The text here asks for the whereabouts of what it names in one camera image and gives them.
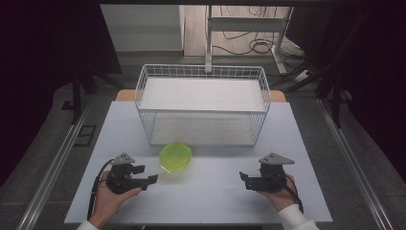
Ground person's right hand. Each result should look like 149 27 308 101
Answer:
256 173 299 213

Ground white power strip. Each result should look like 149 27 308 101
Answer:
294 69 311 83

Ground person's left hand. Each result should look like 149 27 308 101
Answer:
88 171 143 230

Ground black floor bracket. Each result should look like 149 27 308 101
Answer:
74 124 98 149

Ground green translucent bowl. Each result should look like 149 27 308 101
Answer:
158 141 193 174

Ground white wire shelf rack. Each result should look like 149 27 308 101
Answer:
134 63 272 149

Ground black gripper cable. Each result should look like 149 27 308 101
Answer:
86 158 115 222
282 173 305 215

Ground white panel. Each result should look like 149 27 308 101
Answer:
100 4 186 53

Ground metal floor rail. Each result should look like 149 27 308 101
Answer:
15 95 94 230
316 98 395 230

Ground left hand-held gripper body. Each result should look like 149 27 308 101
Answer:
105 152 149 195

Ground black stand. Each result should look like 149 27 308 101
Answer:
269 12 368 129
70 65 126 127

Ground wooden table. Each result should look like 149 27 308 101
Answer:
114 88 287 104

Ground white metal desk frame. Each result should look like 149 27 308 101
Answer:
205 5 294 75

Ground black floor cables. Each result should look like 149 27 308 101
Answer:
212 5 307 70

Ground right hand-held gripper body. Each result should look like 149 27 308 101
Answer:
245 152 296 194

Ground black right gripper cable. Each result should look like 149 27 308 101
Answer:
282 173 305 215

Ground dark curtain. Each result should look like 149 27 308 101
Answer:
284 0 406 185
0 0 123 188

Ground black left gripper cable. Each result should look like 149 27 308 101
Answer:
86 158 115 222

